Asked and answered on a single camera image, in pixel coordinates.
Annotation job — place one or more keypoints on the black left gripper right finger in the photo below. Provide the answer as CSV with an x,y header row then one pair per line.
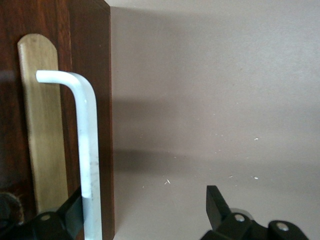
x,y
225,225

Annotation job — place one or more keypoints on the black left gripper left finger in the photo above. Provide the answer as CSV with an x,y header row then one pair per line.
x,y
55,227

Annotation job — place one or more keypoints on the dark wooden drawer cabinet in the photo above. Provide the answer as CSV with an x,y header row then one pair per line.
x,y
105,75

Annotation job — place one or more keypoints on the brown table cover mat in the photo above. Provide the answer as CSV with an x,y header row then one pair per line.
x,y
212,75

